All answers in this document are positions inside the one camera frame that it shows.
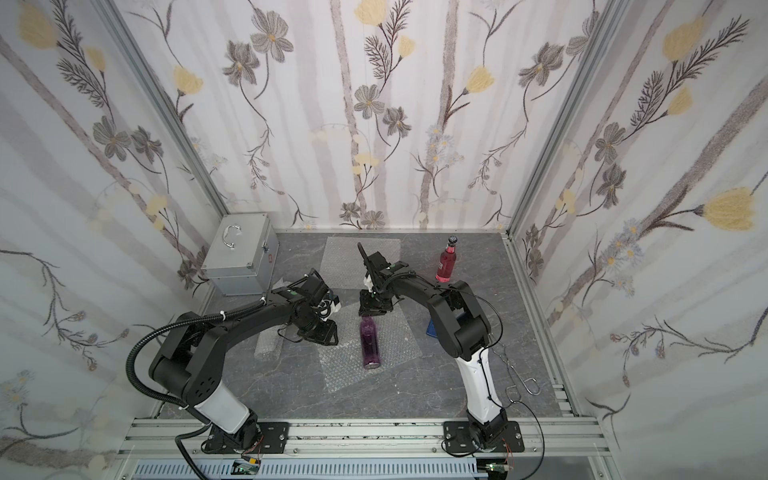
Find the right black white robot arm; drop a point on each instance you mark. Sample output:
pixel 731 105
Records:
pixel 462 328

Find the single bubble wrap sheet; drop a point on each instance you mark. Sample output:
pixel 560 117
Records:
pixel 269 344

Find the blue tape dispenser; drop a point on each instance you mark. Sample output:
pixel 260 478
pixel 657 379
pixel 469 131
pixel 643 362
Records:
pixel 431 330

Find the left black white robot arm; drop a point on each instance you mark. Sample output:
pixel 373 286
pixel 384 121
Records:
pixel 190 363

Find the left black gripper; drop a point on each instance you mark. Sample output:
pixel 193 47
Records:
pixel 321 327

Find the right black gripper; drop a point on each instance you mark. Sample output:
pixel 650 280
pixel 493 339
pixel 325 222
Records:
pixel 374 264

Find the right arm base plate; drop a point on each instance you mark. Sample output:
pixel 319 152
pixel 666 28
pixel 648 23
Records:
pixel 464 438

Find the metal tongs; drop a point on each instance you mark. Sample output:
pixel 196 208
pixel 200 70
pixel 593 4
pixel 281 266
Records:
pixel 519 385

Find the bubble wrap sheet stack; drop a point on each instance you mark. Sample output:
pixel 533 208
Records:
pixel 342 266

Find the grey metal case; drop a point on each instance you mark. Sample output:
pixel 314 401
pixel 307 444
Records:
pixel 242 256

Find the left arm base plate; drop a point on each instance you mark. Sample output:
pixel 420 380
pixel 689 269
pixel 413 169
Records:
pixel 264 437

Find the dark purple bottle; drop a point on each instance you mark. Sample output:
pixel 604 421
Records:
pixel 369 343

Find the pink red bottle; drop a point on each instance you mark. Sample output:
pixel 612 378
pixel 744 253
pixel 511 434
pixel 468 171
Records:
pixel 447 261

